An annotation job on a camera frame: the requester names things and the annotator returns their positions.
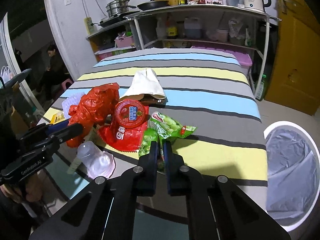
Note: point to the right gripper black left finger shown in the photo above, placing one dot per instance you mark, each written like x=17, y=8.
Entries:
x=146, y=179

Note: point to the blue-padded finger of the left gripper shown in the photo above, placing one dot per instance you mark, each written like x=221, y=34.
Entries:
x=58, y=126

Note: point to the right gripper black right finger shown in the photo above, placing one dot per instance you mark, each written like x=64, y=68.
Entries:
x=173, y=162

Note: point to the yellow snack packet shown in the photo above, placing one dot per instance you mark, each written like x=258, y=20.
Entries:
x=57, y=117

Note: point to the red snack wrapper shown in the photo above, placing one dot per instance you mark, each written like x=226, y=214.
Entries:
x=120, y=137

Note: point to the green snack bag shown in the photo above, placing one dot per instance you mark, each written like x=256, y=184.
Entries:
x=163, y=127

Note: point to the red plastic bag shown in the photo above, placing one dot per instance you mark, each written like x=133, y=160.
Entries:
x=93, y=109

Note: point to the red round lid cup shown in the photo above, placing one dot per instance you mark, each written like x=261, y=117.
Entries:
x=130, y=113

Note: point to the white trash bin with liner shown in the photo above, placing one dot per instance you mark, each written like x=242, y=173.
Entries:
x=292, y=173

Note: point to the left hand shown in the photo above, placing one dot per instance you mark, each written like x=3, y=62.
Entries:
x=31, y=192

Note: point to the ribbed clear plastic cup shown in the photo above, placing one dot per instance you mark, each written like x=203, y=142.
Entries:
x=71, y=100

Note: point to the pink plastic stool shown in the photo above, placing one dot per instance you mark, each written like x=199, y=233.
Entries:
x=66, y=84

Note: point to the seated person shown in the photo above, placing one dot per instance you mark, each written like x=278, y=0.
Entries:
x=55, y=73

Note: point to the white plastic shopping bag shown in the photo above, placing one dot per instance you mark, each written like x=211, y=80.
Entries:
x=6, y=74

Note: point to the white paper bag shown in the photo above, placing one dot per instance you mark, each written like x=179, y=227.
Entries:
x=145, y=88

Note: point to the striped tablecloth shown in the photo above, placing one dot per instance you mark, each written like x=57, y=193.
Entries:
x=205, y=89

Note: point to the pink plastic basket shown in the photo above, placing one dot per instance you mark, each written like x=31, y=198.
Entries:
x=122, y=42

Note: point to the white power strip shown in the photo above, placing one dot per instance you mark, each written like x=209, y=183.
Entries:
x=89, y=25

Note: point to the green glass bottle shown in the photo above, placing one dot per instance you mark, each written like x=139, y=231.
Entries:
x=262, y=88

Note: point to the black induction cooker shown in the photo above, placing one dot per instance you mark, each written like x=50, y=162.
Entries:
x=107, y=21

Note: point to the yellow-label oil bottle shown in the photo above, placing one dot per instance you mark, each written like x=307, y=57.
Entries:
x=171, y=27

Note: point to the blue liquid jug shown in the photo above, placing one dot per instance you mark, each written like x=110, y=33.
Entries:
x=192, y=27

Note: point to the stainless steel steamer pot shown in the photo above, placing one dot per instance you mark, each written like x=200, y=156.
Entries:
x=117, y=7

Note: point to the yellow wooden door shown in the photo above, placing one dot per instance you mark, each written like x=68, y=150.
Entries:
x=295, y=75

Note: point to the white metal shelf rack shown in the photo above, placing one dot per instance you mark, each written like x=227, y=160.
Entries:
x=245, y=33

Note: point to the black frying pan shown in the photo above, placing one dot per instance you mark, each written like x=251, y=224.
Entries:
x=153, y=4

